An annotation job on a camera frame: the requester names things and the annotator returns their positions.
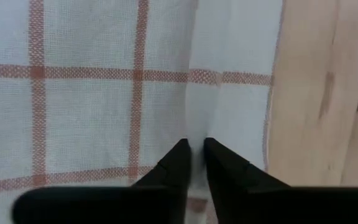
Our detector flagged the white towel with red checks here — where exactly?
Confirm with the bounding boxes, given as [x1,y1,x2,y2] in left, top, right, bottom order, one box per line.
[0,0,285,224]

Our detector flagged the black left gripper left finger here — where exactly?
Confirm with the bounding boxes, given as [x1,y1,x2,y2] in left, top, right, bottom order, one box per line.
[11,138,193,224]

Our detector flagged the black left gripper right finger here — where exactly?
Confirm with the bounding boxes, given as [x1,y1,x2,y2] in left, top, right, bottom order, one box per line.
[203,137,358,224]

